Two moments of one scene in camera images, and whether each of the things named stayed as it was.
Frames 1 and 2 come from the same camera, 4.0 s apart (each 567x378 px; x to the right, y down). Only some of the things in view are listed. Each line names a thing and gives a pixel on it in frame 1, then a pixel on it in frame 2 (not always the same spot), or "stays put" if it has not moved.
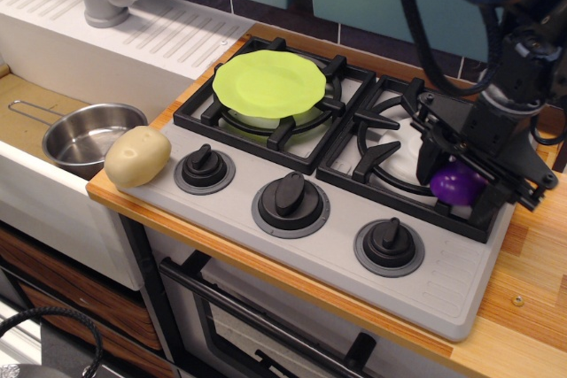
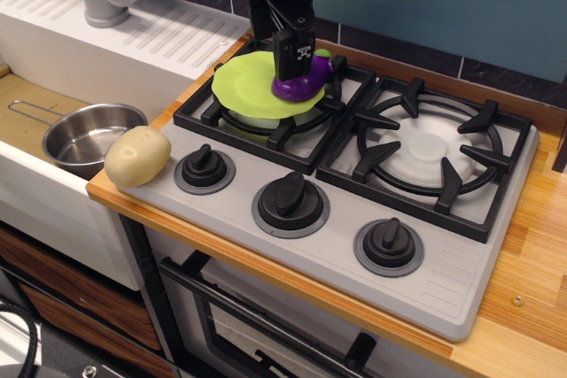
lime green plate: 267,83 stays put
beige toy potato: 135,156 stays put
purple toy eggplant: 457,183 → 307,87
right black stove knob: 388,248 stays put
